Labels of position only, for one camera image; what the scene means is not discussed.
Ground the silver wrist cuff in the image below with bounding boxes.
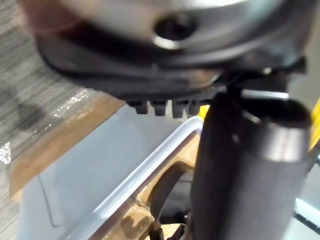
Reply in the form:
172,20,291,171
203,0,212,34
19,0,320,66

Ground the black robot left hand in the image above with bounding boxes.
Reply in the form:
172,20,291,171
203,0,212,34
36,26,313,240

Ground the yellow shelf frame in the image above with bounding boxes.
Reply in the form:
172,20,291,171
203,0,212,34
198,98,320,153

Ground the clear plastic storage box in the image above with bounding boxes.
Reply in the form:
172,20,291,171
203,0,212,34
18,102,205,240

